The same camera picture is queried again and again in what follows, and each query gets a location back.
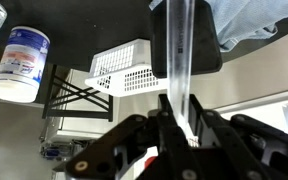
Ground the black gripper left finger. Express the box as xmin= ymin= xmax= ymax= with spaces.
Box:
xmin=65 ymin=114 xmax=159 ymax=180

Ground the white wipes canister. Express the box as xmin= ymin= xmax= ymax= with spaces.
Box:
xmin=0 ymin=26 xmax=50 ymax=103

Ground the black spatula with clear handle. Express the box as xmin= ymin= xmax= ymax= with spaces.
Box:
xmin=150 ymin=0 xmax=223 ymax=134

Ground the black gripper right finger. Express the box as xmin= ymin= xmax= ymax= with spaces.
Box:
xmin=189 ymin=95 xmax=288 ymax=180

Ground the blue cloth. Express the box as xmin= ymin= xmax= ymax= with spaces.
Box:
xmin=148 ymin=0 xmax=288 ymax=53

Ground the white plastic basket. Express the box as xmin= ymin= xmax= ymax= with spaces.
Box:
xmin=85 ymin=39 xmax=167 ymax=97

